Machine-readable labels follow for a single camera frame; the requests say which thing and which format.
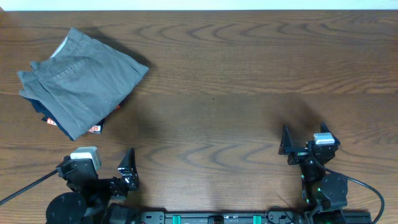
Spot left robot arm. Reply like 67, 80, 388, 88
46, 146, 140, 224

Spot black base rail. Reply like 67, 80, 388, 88
135, 209, 372, 224

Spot folded navy blue garment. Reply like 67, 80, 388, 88
26, 95, 124, 141

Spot black orange printed garment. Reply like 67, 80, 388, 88
35, 105, 111, 141

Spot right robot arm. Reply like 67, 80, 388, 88
278, 123, 348, 223

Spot grey shorts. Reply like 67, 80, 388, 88
17, 27, 150, 142

